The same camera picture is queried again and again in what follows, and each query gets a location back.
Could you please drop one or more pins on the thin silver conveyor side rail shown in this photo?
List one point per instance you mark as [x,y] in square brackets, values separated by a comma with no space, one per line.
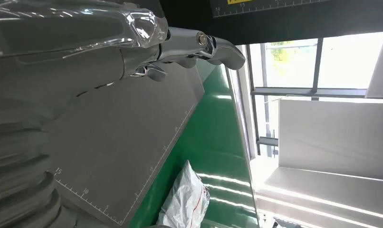
[242,126]

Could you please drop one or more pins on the green conveyor belt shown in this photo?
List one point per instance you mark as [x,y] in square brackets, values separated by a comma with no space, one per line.
[216,132]

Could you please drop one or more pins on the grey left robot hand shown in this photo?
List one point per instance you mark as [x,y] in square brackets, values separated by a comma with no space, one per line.
[68,69]

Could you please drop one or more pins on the black inbound scanner machine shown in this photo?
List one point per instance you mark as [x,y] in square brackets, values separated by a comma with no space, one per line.
[116,141]

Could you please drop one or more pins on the dark window frame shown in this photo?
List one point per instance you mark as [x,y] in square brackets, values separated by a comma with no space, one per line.
[315,91]

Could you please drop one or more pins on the grey courier bag red line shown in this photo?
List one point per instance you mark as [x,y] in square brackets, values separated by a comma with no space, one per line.
[185,198]

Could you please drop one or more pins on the ruler label strip yellow sticker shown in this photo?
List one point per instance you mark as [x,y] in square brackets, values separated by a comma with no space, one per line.
[260,7]

